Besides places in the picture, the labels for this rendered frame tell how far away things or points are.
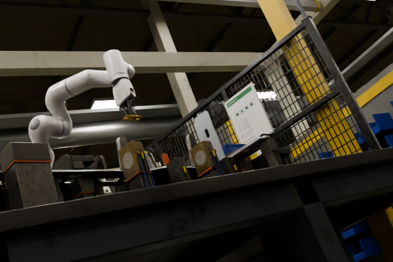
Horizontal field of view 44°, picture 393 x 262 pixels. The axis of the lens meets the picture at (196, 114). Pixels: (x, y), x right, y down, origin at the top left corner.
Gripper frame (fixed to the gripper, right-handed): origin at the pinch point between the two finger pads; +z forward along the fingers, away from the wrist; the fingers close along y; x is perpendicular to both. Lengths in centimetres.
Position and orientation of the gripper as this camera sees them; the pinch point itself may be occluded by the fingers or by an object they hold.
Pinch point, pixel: (130, 113)
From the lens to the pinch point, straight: 210.2
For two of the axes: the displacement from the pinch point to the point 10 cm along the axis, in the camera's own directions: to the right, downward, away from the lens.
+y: 6.3, -5.1, -5.9
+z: 3.4, 8.6, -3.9
